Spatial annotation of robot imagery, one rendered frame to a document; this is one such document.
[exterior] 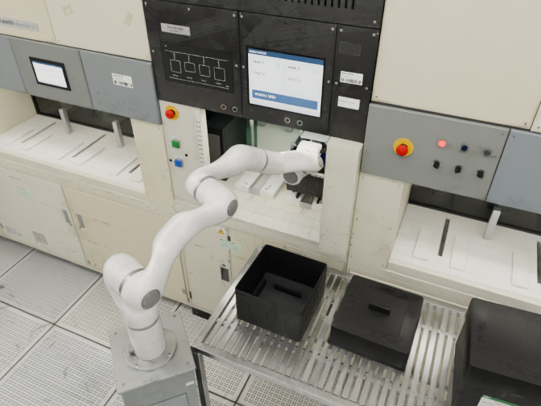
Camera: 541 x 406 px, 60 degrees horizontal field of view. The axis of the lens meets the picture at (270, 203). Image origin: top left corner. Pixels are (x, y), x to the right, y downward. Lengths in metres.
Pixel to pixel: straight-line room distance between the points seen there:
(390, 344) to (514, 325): 0.40
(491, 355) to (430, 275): 0.50
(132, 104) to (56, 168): 0.81
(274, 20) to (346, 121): 0.42
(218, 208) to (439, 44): 0.84
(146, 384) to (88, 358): 1.13
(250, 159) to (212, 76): 0.40
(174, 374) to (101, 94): 1.23
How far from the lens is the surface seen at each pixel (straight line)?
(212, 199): 1.56
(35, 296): 3.33
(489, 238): 2.28
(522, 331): 1.76
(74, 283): 3.31
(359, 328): 1.79
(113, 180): 2.59
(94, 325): 3.04
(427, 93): 1.62
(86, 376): 2.84
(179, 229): 1.56
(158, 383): 1.84
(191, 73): 1.90
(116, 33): 2.06
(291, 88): 1.72
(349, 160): 1.72
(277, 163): 1.75
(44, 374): 2.93
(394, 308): 1.88
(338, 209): 1.86
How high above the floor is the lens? 2.27
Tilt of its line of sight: 38 degrees down
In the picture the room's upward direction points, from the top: straight up
